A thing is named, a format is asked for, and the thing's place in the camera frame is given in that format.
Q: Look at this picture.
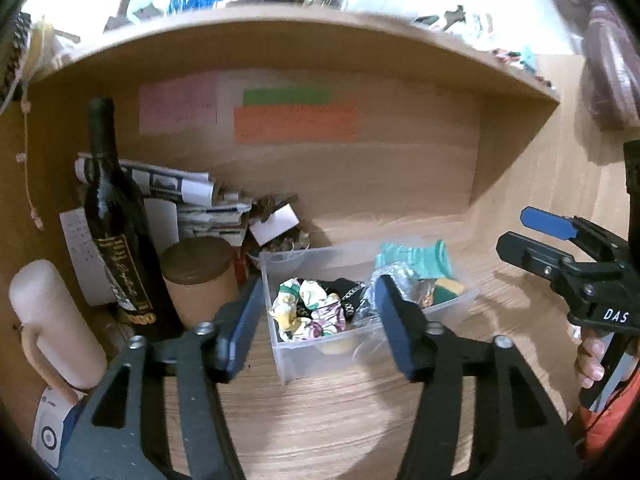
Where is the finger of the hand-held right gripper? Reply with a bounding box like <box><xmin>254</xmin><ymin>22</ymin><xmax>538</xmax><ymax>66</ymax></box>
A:
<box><xmin>496</xmin><ymin>231</ymin><xmax>593</xmax><ymax>288</ymax></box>
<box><xmin>520</xmin><ymin>207</ymin><xmax>628</xmax><ymax>263</ymax></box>

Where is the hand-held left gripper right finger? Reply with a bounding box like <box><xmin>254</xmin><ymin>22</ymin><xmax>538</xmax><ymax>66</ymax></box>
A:
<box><xmin>375</xmin><ymin>274</ymin><xmax>585</xmax><ymax>480</ymax></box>

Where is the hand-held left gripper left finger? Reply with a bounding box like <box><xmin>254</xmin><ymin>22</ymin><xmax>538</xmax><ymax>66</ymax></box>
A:
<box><xmin>59</xmin><ymin>277</ymin><xmax>265</xmax><ymax>480</ymax></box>

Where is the clear plastic box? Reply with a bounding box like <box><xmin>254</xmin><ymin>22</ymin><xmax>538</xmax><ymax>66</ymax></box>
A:
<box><xmin>258</xmin><ymin>235</ymin><xmax>481</xmax><ymax>386</ymax></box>

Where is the clear plastic bag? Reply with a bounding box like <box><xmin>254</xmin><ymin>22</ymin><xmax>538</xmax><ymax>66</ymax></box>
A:
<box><xmin>357</xmin><ymin>264</ymin><xmax>430</xmax><ymax>322</ymax></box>

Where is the yellow soft hair accessory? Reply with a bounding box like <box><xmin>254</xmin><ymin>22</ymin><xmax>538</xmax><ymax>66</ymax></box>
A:
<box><xmin>429</xmin><ymin>279</ymin><xmax>465</xmax><ymax>307</ymax></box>

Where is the black chain-strap hat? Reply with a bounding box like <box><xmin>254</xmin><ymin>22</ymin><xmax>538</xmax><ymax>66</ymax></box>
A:
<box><xmin>324</xmin><ymin>277</ymin><xmax>372</xmax><ymax>322</ymax></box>

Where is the floral scrunchie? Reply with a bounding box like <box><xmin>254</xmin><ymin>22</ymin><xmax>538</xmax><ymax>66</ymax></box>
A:
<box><xmin>269</xmin><ymin>279</ymin><xmax>349</xmax><ymax>345</ymax></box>

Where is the teal scrunchie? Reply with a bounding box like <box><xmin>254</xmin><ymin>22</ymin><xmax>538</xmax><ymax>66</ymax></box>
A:
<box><xmin>375</xmin><ymin>239</ymin><xmax>454</xmax><ymax>281</ymax></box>

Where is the person's right forearm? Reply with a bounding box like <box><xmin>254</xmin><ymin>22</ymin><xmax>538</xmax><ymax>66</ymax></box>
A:
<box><xmin>566</xmin><ymin>360</ymin><xmax>640</xmax><ymax>463</ymax></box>

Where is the person's right hand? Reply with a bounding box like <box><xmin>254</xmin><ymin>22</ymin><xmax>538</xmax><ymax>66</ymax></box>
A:
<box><xmin>575</xmin><ymin>335</ymin><xmax>607</xmax><ymax>390</ymax></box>

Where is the brown cylindrical canister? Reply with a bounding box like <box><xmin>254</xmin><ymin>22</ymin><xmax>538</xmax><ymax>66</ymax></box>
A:
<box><xmin>159</xmin><ymin>236</ymin><xmax>241</xmax><ymax>329</ymax></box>

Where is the small clear bowl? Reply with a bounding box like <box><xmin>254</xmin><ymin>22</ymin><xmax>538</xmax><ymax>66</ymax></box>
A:
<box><xmin>260</xmin><ymin>247</ymin><xmax>309</xmax><ymax>275</ymax></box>

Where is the white card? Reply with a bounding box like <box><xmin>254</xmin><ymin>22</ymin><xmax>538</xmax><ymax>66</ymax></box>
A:
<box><xmin>249</xmin><ymin>203</ymin><xmax>300</xmax><ymax>246</ymax></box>

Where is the stack of newspapers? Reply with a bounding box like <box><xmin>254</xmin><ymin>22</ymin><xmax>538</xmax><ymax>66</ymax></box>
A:
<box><xmin>74</xmin><ymin>152</ymin><xmax>254</xmax><ymax>252</ymax></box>

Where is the dark wine bottle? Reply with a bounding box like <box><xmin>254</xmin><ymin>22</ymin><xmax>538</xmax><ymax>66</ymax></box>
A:
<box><xmin>81</xmin><ymin>98</ymin><xmax>184</xmax><ymax>342</ymax></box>

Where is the mauve curtain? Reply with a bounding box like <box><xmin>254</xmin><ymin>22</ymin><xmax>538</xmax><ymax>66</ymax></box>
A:
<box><xmin>515</xmin><ymin>0</ymin><xmax>640</xmax><ymax>132</ymax></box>

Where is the white paper receipt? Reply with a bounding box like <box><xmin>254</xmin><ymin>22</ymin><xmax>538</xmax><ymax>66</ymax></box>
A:
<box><xmin>59</xmin><ymin>207</ymin><xmax>119</xmax><ymax>307</ymax></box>

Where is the orange sticky note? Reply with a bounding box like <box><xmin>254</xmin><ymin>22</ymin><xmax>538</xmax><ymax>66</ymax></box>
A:
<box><xmin>233</xmin><ymin>106</ymin><xmax>359</xmax><ymax>144</ymax></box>

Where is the pink sticky note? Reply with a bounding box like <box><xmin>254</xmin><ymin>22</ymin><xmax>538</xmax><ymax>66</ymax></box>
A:
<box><xmin>138</xmin><ymin>72</ymin><xmax>219</xmax><ymax>135</ymax></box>

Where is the green sticky note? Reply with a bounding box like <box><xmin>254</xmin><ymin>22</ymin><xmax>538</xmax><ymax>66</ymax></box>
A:
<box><xmin>242</xmin><ymin>87</ymin><xmax>334</xmax><ymax>107</ymax></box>

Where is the wooden shelf board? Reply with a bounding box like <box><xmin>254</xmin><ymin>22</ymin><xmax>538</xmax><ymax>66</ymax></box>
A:
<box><xmin>29</xmin><ymin>5</ymin><xmax>562</xmax><ymax>107</ymax></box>

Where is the black patterned headband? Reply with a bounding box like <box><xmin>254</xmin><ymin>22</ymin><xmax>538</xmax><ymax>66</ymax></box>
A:
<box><xmin>0</xmin><ymin>12</ymin><xmax>32</xmax><ymax>107</ymax></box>

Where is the white hanging cable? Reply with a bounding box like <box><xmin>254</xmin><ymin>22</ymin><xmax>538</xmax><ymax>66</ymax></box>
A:
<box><xmin>19</xmin><ymin>94</ymin><xmax>45</xmax><ymax>232</ymax></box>

